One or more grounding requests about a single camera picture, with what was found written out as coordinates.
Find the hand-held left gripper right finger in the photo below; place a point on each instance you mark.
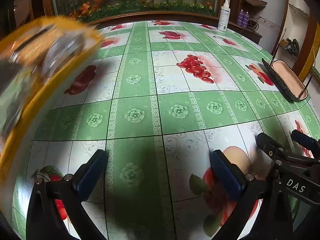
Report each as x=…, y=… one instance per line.
x=222, y=175

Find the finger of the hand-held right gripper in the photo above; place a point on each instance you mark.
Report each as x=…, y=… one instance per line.
x=303, y=140
x=267, y=142

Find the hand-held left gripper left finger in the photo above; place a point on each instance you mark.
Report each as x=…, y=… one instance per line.
x=93, y=170

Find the yellow cardboard box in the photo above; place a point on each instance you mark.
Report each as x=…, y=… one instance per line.
x=75, y=62

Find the open dark glasses case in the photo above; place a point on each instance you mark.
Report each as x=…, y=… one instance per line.
x=285, y=80

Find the dark shoes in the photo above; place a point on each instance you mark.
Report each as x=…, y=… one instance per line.
x=290, y=45

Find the silver foil snack packet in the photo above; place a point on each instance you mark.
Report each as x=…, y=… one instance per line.
x=63, y=51

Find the white spray bottle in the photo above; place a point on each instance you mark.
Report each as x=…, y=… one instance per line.
x=223, y=17

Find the flower decorated glass screen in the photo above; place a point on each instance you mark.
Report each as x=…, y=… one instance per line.
x=140, y=0

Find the wooden wall shelf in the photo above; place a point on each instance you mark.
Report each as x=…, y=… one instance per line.
x=253, y=2

